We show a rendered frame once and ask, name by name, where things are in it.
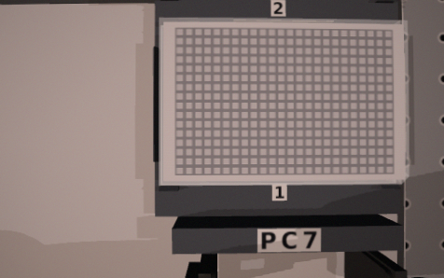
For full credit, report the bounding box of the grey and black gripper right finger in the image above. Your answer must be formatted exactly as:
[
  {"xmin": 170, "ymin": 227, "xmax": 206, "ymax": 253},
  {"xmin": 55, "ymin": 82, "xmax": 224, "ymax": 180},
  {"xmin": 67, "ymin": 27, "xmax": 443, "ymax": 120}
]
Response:
[{"xmin": 344, "ymin": 251, "xmax": 408, "ymax": 278}]

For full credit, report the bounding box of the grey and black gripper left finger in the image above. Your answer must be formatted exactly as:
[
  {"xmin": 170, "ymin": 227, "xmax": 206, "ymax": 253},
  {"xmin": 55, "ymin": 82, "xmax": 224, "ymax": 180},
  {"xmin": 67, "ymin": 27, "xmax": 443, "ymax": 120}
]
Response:
[{"xmin": 185, "ymin": 254, "xmax": 217, "ymax": 278}]

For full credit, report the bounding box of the grey rectangular plate carrier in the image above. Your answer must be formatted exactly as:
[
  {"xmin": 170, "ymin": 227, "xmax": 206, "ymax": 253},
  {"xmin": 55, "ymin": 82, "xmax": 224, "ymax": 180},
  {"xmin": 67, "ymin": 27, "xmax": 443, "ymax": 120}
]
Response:
[{"xmin": 153, "ymin": 0, "xmax": 403, "ymax": 254}]

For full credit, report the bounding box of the grey perforated base plate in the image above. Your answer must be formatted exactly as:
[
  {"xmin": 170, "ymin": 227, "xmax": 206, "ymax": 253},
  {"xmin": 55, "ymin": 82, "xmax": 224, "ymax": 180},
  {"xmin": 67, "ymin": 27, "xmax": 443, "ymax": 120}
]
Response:
[{"xmin": 403, "ymin": 0, "xmax": 444, "ymax": 278}]

